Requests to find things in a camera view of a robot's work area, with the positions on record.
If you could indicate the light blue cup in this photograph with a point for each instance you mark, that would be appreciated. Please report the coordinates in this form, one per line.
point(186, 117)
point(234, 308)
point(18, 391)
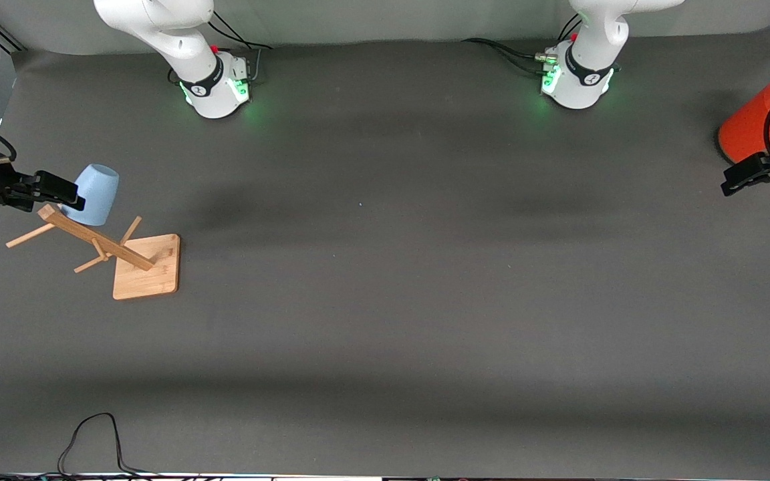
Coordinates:
point(99, 194)

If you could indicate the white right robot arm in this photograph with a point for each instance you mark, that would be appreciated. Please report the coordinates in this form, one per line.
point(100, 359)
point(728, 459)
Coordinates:
point(178, 33)

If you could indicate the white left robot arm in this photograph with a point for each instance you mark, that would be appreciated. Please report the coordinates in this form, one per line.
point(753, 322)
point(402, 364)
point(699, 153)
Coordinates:
point(589, 60)

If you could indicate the wooden cup rack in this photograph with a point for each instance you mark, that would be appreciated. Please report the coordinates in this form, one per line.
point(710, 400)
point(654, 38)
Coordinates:
point(144, 270)

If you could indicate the orange can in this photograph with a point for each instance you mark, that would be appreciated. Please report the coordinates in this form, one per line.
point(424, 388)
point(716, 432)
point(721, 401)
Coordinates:
point(752, 127)

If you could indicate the aluminium frame profile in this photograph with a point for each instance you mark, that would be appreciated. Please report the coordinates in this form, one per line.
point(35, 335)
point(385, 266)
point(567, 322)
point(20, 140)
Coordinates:
point(9, 39)

